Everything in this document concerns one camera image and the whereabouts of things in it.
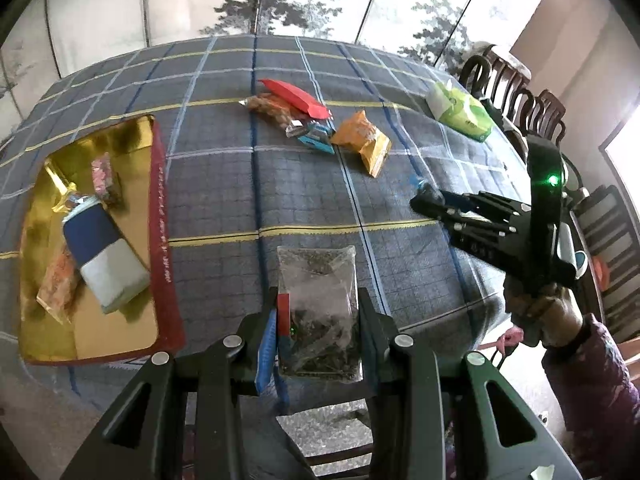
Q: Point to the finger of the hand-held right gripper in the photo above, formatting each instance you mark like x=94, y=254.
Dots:
x=450, y=202
x=480, y=225

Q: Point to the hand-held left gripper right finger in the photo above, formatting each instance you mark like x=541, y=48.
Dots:
x=370, y=360

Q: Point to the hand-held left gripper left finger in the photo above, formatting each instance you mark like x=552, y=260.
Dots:
x=265, y=355

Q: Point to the teal snack packet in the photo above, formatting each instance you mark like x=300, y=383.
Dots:
x=416, y=180
x=317, y=140

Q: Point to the clear bag of dark leaves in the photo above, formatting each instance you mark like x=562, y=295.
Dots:
x=320, y=310

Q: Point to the orange snack packet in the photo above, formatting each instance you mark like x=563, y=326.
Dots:
x=362, y=142

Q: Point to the gold and red tin tray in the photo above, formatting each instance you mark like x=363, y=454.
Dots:
x=125, y=330

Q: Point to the red snack packet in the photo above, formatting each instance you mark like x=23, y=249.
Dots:
x=292, y=96

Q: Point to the navy and white packet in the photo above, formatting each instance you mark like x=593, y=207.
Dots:
x=102, y=255

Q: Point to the clear bag of peanuts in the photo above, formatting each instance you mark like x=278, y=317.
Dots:
x=270, y=107

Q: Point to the clear bag of orange crackers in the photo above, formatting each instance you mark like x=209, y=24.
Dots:
x=57, y=285

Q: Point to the pink snack packet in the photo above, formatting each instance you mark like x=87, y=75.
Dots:
x=106, y=180

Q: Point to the yellow candy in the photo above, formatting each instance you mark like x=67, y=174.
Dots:
x=67, y=199

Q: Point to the person's right forearm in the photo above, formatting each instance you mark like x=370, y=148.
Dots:
x=595, y=385

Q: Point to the person's right hand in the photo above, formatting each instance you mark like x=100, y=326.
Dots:
x=550, y=320

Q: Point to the dark slatted chair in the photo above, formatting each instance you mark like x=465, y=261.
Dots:
x=607, y=240

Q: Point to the green tissue pack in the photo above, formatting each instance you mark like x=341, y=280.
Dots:
x=460, y=107

